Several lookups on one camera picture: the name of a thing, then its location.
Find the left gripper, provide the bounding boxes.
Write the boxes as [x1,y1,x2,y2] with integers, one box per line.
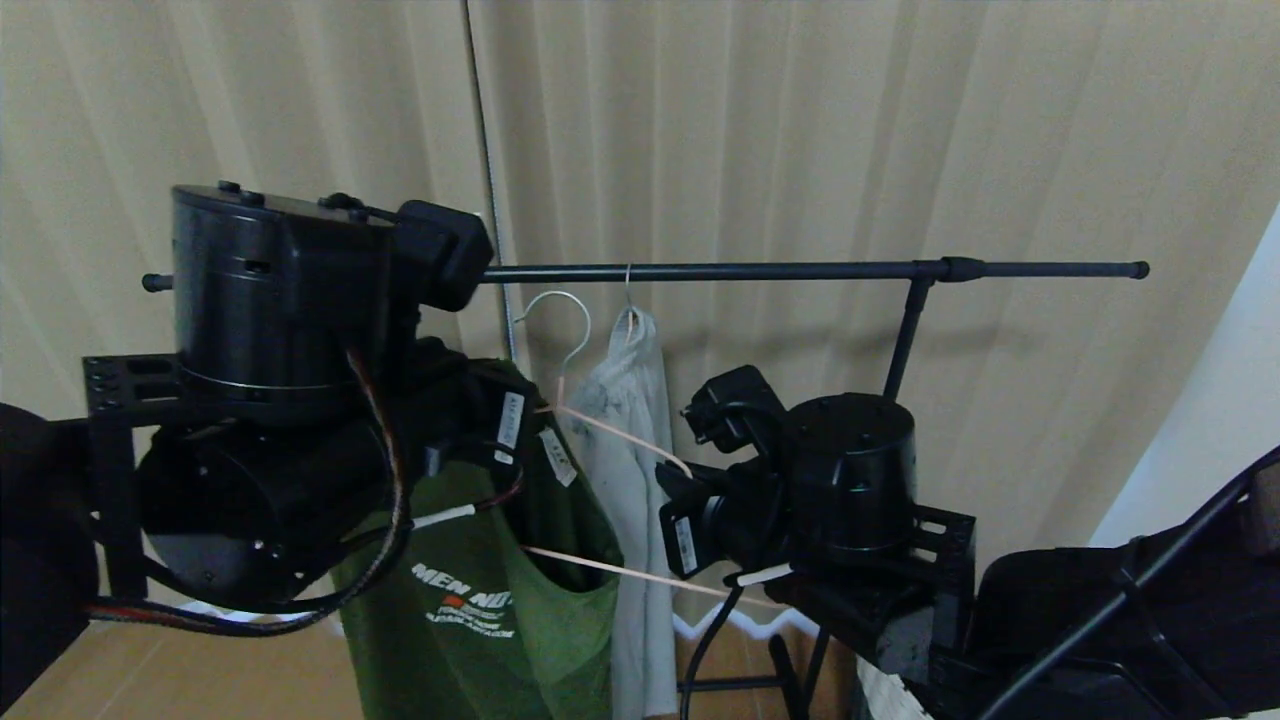
[138,343,538,611]

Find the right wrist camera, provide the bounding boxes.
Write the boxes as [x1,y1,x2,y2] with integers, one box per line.
[681,364,791,473]

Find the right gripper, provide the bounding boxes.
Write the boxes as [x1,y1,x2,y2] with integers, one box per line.
[654,462,793,583]

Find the white laundry basket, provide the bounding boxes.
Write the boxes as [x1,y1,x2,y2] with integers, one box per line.
[854,654,933,720]

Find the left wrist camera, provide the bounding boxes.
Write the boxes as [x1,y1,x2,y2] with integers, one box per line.
[393,199,495,313]

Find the green garment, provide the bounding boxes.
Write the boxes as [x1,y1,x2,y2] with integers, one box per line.
[330,358,627,720]

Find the black clothes rack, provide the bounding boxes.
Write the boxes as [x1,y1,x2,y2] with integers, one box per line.
[141,257,1151,720]

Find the grey curtain pull rod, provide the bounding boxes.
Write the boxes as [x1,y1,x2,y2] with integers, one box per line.
[461,0,523,363]

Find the pale grey shorts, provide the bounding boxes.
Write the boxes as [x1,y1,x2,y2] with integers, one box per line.
[558,305,693,720]

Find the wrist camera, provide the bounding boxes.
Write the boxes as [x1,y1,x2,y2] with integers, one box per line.
[393,199,495,313]
[681,364,791,473]

